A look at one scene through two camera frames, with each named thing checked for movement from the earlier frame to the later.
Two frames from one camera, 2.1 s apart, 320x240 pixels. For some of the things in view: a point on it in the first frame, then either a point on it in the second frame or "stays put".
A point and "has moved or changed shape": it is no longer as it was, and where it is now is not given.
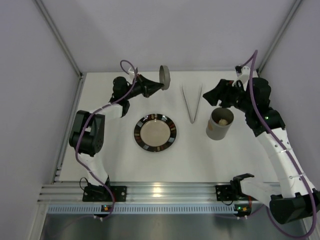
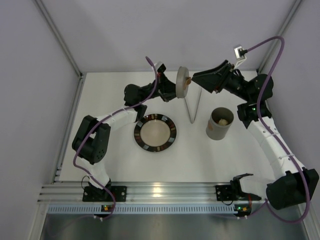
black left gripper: (145, 86) -> (162, 87)
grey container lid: (164, 76) has moved or changed shape
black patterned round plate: (155, 132) stays put
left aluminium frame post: (59, 38) stays put
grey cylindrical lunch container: (214, 131) stays put
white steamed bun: (223, 122) stays put
